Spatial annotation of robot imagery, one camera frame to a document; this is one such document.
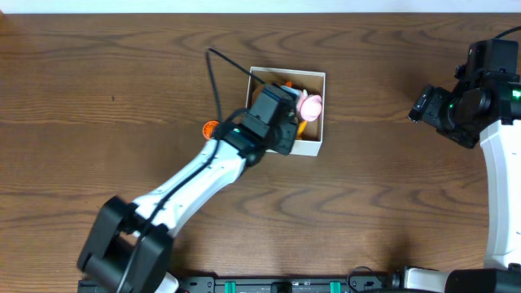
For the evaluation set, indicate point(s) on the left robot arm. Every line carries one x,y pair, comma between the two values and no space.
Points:
129,246

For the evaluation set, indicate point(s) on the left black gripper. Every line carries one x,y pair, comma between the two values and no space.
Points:
291,133

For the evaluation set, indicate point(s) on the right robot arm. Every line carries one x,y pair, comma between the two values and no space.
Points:
501,271

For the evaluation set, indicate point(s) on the brown plush toy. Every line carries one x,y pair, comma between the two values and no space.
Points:
256,93

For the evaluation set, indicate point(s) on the pink pig toy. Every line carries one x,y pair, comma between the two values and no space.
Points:
308,106

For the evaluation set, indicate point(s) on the orange patterned ball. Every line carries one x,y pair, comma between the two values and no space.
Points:
209,128

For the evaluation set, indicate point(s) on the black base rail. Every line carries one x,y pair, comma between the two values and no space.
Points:
208,284

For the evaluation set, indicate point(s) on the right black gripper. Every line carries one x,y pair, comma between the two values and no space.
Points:
429,108

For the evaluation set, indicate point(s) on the white cardboard box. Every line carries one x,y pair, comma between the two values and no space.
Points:
314,83

